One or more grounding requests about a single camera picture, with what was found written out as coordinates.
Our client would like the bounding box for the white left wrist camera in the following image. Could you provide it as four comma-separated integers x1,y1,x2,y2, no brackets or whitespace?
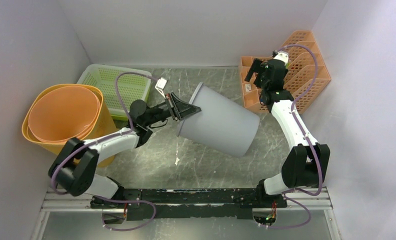
154,77,168,96

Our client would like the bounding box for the aluminium rail frame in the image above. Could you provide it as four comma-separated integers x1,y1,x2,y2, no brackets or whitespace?
31,190,342,240

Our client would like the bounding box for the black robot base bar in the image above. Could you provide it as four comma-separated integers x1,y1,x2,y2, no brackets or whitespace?
90,186,287,221

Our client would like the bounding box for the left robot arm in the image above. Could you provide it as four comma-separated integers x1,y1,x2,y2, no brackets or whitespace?
48,92,201,208

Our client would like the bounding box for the white perforated basket tray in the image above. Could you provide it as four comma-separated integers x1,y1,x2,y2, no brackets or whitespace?
77,64,152,119

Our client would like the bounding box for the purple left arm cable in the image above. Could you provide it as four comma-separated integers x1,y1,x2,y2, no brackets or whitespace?
50,71,160,196

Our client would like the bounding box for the peach plastic desk organizer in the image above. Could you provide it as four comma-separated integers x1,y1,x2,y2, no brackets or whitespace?
239,30,331,114

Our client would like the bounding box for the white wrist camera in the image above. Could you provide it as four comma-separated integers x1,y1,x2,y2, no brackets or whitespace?
154,77,168,96
272,50,289,67

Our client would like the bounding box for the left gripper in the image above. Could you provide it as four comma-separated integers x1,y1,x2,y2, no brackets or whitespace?
144,92,202,127

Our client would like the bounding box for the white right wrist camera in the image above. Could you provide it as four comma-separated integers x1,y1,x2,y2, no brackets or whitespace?
272,50,289,67

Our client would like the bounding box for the yellow slotted waste basket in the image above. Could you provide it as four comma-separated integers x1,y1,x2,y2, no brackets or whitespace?
21,84,117,164

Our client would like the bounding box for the green plastic basin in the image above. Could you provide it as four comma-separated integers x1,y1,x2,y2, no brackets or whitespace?
105,87,150,121

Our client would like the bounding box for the grey plastic bucket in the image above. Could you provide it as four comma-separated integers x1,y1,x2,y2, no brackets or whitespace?
177,82,260,158

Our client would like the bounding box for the peach capybara plastic bucket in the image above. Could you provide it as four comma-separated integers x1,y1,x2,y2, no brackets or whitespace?
28,84,100,143

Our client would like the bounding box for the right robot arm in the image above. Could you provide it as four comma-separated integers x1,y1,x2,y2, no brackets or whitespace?
244,58,330,207

